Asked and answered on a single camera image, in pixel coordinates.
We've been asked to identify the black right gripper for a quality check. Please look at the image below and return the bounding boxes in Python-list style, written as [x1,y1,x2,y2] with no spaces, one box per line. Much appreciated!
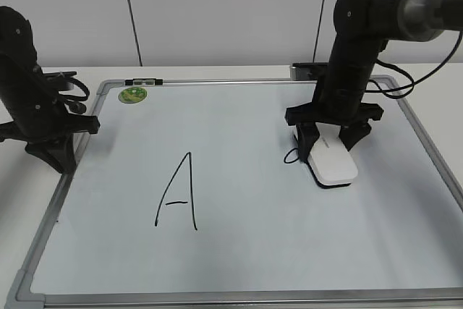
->
[285,64,383,163]

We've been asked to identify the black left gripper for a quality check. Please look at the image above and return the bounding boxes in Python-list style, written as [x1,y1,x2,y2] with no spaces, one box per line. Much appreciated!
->
[1,66,100,174]

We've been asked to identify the white rectangular whiteboard eraser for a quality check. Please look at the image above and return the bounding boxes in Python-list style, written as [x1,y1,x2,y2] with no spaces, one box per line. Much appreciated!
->
[293,123,359,189]

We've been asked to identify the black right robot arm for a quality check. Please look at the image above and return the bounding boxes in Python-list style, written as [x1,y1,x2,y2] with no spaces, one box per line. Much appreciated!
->
[285,0,462,163]

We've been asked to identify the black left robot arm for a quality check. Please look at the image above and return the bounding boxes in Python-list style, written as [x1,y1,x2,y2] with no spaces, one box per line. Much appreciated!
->
[1,6,100,174]

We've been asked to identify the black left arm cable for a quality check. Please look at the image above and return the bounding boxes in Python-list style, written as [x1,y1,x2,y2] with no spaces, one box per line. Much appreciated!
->
[43,72,91,117]

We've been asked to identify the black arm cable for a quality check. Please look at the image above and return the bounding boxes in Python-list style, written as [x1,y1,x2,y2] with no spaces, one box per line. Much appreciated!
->
[365,0,463,98]
[43,72,91,117]

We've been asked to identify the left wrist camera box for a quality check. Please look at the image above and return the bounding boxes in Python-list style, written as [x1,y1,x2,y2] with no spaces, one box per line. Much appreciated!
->
[43,71,77,91]

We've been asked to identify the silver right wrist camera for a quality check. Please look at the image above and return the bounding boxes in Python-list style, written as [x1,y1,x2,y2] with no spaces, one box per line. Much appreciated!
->
[290,62,328,81]

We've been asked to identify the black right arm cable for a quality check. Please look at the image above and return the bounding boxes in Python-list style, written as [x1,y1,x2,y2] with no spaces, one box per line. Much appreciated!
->
[365,0,463,98]

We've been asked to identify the black clip on frame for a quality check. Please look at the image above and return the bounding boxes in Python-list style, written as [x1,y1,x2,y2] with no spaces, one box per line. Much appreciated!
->
[124,78,163,86]

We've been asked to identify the whiteboard with grey frame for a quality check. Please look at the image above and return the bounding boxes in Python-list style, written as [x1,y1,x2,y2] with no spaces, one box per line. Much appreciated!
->
[6,80,462,308]

